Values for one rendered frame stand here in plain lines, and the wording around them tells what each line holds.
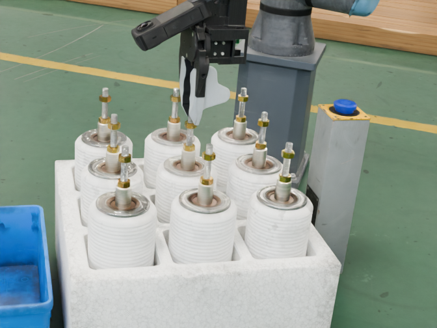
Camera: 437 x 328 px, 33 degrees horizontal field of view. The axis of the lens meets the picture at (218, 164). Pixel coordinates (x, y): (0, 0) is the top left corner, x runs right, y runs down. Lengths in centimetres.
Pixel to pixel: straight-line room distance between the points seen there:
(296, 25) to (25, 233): 73
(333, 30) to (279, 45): 143
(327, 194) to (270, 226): 27
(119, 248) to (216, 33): 33
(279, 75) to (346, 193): 41
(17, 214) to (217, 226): 42
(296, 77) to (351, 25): 142
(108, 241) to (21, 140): 90
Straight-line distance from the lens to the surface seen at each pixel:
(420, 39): 306
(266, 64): 165
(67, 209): 120
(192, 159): 117
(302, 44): 167
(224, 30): 109
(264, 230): 110
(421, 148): 210
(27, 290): 132
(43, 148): 186
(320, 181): 133
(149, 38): 107
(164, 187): 117
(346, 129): 130
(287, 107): 168
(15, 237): 136
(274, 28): 165
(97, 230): 104
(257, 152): 120
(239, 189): 119
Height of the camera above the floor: 75
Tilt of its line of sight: 24 degrees down
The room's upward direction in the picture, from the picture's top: 5 degrees clockwise
